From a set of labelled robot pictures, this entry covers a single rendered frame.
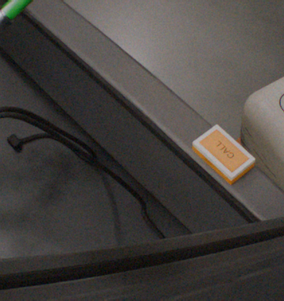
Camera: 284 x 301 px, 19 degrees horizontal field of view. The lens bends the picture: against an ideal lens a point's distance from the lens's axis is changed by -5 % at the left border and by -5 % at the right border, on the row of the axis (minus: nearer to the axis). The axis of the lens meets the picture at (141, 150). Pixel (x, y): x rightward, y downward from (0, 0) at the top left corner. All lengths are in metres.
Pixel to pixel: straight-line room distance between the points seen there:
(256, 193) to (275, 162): 0.92
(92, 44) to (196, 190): 0.18
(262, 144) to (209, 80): 0.42
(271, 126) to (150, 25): 0.63
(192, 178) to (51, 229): 0.16
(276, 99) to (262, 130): 0.07
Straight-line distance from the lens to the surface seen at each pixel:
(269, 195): 0.75
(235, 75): 2.08
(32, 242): 0.86
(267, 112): 1.66
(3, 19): 0.59
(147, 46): 2.13
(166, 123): 0.78
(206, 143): 0.76
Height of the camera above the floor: 1.57
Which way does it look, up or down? 55 degrees down
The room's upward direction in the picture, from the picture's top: 1 degrees counter-clockwise
